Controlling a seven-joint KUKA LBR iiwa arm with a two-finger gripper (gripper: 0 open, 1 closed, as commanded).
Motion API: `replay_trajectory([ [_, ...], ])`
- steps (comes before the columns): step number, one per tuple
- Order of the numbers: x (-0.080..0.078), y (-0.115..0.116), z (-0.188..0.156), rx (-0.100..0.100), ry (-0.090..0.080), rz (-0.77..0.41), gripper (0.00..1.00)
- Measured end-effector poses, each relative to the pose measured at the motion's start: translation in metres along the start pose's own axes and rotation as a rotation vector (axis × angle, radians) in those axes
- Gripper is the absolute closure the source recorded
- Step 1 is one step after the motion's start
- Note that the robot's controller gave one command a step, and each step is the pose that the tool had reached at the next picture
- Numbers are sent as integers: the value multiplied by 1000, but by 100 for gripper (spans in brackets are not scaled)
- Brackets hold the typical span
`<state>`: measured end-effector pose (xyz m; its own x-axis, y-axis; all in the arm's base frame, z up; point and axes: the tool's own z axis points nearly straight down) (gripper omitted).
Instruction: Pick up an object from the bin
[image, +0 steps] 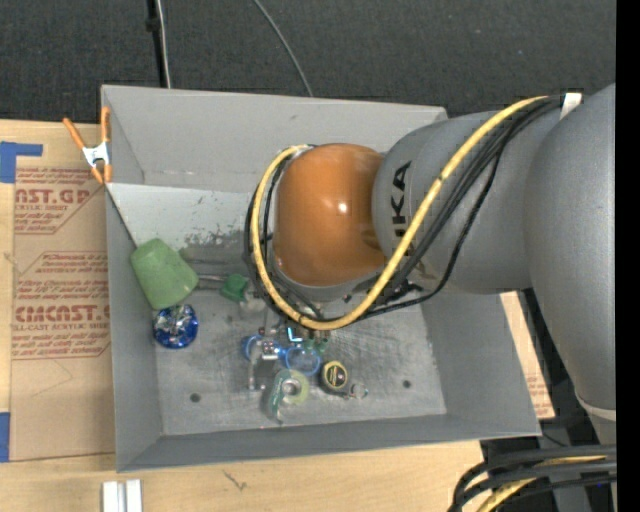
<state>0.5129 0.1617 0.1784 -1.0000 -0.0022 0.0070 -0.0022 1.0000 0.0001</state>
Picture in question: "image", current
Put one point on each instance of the grey metal bin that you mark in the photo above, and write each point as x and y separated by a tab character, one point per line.
210	150

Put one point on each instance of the yellow and black tape measure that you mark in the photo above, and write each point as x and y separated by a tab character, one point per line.
334	375

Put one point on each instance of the small clear glass piece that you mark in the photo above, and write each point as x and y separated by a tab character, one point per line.
357	390

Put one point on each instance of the blue sunglasses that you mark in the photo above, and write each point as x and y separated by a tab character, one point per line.
248	346

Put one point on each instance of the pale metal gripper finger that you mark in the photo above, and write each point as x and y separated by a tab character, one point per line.
268	351
251	372

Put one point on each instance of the brown cardboard board, red print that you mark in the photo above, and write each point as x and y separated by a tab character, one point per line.
55	390

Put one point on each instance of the blue glass ball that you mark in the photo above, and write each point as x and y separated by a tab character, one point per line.
175	327

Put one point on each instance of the green-capped clear small bottle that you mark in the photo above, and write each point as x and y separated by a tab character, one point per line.
234	287

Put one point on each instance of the green tape dispenser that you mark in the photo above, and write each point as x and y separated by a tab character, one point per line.
296	395

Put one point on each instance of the green plastic cup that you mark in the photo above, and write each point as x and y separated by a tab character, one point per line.
162	272

